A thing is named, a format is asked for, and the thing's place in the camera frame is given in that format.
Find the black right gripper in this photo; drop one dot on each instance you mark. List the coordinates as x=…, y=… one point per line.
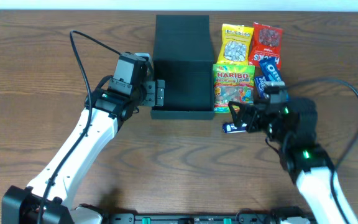
x=254, y=115

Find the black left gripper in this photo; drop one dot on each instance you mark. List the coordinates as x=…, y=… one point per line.
x=153, y=93

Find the green Haribo gummy bag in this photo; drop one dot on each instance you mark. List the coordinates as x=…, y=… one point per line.
x=232, y=83

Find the blue Oreo cookie pack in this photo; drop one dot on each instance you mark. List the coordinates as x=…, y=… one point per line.
x=270, y=70

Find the yellow seed snack bag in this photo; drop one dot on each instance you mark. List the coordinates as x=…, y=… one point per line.
x=236, y=40

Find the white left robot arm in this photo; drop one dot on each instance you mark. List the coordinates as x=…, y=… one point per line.
x=48, y=198

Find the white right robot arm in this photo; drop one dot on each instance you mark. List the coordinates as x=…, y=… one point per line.
x=312, y=171

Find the blue Dairy Milk bar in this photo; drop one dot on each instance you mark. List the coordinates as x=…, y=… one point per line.
x=230, y=128

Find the blue Eclipse mint box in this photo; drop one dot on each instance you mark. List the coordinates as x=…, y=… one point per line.
x=260, y=86

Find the black open gift box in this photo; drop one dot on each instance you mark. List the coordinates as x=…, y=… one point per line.
x=183, y=57

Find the red snack bag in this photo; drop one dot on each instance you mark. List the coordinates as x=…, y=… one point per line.
x=266, y=43

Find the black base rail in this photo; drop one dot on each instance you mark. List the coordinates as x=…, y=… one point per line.
x=239, y=218

